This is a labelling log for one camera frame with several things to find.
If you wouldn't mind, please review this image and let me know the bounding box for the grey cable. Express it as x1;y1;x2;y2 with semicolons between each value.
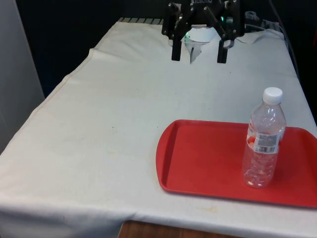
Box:
269;0;301;75

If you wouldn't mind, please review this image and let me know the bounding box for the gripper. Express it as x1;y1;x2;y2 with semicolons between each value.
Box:
161;0;241;64

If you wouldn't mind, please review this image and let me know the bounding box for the clear bottle with white cap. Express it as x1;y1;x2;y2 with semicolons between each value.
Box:
242;87;287;188

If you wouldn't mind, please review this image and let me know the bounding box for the red tray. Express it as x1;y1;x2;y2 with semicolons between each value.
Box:
156;119;317;208

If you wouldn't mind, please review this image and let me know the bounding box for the pale locker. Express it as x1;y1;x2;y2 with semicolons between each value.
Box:
0;0;46;154

